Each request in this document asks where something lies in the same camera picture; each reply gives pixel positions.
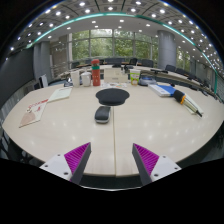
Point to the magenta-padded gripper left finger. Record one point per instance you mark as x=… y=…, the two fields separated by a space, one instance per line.
x=77 y=156

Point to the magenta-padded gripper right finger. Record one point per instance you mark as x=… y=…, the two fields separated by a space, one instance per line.
x=146 y=158

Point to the dark grey computer mouse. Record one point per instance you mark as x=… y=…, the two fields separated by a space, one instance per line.
x=102 y=114

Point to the black round mouse pad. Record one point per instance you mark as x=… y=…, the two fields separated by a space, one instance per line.
x=112 y=96

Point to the red white leaflet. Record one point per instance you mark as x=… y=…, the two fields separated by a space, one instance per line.
x=33 y=113

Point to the white printed paper sheet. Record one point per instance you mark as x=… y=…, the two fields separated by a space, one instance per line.
x=60 y=94

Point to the black microphone orange band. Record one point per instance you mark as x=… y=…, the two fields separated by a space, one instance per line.
x=180 y=96

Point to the blue white book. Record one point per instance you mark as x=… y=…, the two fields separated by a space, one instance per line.
x=163 y=90

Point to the white paper under microphone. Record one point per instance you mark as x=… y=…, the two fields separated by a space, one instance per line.
x=195 y=104

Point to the dark conference microphone console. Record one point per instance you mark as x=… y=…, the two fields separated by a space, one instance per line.
x=146 y=81
x=67 y=84

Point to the white lidded mug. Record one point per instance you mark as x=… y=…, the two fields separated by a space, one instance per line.
x=86 y=80

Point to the white paper cup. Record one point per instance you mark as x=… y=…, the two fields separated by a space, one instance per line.
x=75 y=79

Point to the colourful sticker sheet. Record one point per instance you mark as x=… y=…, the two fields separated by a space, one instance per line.
x=113 y=85

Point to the green white drink cup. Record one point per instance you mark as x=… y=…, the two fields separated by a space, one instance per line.
x=135 y=77

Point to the red thermos bottle green band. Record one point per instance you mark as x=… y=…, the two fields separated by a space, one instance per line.
x=96 y=73

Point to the cream desk organizer box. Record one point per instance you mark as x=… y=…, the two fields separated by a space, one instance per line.
x=115 y=75

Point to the long curved conference desk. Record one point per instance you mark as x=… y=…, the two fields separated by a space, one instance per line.
x=143 y=69

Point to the group of dark office chairs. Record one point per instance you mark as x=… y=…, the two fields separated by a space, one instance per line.
x=146 y=62

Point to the group of ceiling lights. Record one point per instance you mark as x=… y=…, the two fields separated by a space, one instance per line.
x=82 y=4

